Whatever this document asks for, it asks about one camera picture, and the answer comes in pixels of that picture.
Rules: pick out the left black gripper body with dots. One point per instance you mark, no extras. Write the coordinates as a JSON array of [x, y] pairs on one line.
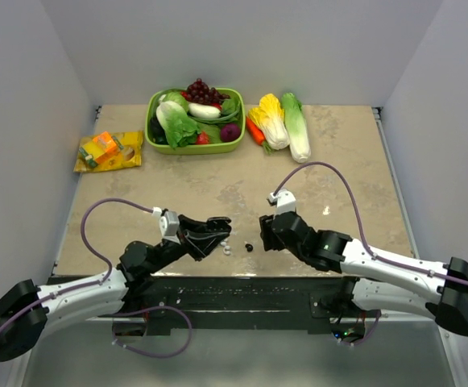
[[192, 247]]

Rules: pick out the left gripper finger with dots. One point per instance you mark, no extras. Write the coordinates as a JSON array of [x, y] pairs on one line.
[[213, 239], [219, 221]]

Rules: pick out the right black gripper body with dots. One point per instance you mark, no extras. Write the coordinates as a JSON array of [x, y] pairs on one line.
[[271, 241]]

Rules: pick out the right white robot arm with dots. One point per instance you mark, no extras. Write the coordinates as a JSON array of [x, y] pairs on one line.
[[382, 280]]

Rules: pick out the green plastic basket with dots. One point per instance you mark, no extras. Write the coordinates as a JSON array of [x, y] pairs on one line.
[[193, 149]]

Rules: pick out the red strawberry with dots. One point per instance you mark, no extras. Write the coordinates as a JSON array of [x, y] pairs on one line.
[[202, 139]]

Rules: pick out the orange carrot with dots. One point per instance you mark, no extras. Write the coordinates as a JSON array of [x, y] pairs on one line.
[[258, 136]]

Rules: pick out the green lettuce head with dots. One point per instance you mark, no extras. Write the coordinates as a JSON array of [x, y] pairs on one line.
[[180, 130]]

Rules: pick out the green napa cabbage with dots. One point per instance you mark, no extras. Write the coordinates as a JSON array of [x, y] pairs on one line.
[[296, 127]]

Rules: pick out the yellow snack bag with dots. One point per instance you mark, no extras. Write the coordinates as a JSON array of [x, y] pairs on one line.
[[129, 157]]

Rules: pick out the green leafy vegetable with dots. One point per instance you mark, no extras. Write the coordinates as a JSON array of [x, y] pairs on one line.
[[230, 111]]

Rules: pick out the white radish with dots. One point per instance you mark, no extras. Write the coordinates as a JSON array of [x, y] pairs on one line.
[[201, 111]]

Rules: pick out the yellow napa cabbage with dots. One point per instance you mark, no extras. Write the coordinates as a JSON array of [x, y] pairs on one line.
[[268, 116]]

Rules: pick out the red grape bunch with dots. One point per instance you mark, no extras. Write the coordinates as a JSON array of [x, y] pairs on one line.
[[200, 92]]

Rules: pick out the round green cabbage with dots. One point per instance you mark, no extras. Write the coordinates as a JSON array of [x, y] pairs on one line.
[[176, 97]]

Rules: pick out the orange juice carton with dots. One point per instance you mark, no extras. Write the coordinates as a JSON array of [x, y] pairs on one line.
[[99, 149]]

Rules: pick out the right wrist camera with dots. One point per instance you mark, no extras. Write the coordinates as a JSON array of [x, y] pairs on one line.
[[283, 201]]

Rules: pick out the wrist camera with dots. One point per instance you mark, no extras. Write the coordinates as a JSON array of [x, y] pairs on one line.
[[283, 201], [168, 223]]

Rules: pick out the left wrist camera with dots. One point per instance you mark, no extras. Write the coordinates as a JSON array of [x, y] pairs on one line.
[[168, 223]]

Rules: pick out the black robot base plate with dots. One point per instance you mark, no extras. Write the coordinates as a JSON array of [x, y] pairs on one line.
[[313, 304]]

